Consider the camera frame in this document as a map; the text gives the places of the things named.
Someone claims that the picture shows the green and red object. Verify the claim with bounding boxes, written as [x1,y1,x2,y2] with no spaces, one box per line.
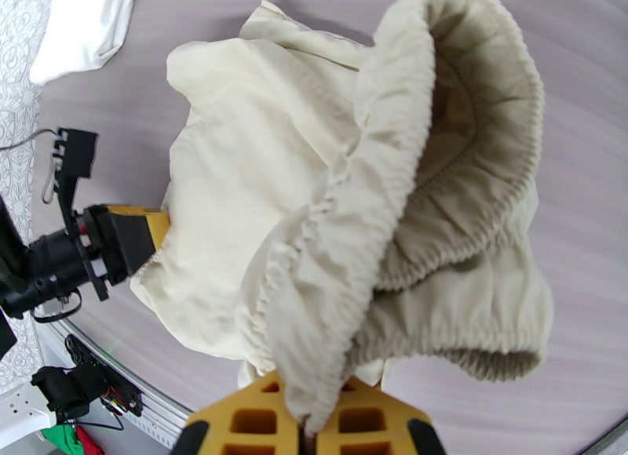
[41,420,105,455]

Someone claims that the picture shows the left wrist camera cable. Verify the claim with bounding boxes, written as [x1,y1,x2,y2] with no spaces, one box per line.
[0,128,68,206]

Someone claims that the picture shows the beige elastic-waist shorts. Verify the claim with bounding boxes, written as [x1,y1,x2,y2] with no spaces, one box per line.
[129,0,557,439]

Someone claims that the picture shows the white t-shirt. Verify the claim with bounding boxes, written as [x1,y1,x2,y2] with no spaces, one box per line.
[28,0,144,86]

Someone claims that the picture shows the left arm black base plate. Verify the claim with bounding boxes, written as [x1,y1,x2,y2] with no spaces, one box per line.
[64,334,144,419]

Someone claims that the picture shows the aluminium mounting rail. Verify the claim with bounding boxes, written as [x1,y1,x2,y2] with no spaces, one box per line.
[34,315,199,451]

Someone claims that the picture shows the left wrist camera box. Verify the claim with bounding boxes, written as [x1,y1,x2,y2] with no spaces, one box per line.
[50,126,100,224]

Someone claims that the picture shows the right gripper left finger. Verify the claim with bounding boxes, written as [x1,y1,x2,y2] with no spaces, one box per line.
[184,371,303,455]

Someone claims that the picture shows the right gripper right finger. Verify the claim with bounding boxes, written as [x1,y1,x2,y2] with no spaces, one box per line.
[315,375,448,455]

